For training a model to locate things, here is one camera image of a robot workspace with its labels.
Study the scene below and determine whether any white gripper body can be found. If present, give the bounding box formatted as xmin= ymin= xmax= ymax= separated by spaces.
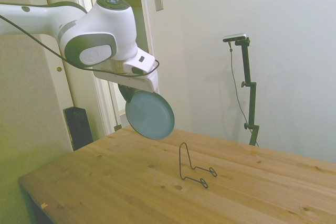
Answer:
xmin=93 ymin=70 xmax=160 ymax=94

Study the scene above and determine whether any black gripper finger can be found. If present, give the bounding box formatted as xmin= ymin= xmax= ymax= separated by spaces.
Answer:
xmin=118 ymin=84 xmax=128 ymax=100
xmin=123 ymin=86 xmax=138 ymax=103

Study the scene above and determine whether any teal round plate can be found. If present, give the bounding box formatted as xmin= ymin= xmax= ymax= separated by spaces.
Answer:
xmin=124 ymin=90 xmax=175 ymax=141

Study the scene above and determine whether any black tower heater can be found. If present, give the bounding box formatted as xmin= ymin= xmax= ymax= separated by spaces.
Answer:
xmin=63 ymin=106 xmax=95 ymax=152

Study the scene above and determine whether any white door frame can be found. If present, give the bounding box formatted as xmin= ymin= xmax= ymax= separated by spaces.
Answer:
xmin=68 ymin=0 xmax=156 ymax=142

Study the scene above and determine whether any black wire plate stand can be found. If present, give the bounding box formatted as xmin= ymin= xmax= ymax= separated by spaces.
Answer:
xmin=178 ymin=142 xmax=218 ymax=189

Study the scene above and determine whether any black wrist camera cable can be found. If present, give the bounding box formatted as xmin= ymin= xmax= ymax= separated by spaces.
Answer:
xmin=0 ymin=15 xmax=160 ymax=78

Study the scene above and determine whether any silver stereo camera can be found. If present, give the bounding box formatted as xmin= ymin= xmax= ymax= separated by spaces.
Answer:
xmin=222 ymin=33 xmax=249 ymax=44

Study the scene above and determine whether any black articulated camera stand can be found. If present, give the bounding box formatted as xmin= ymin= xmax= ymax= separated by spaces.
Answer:
xmin=234 ymin=38 xmax=261 ymax=147

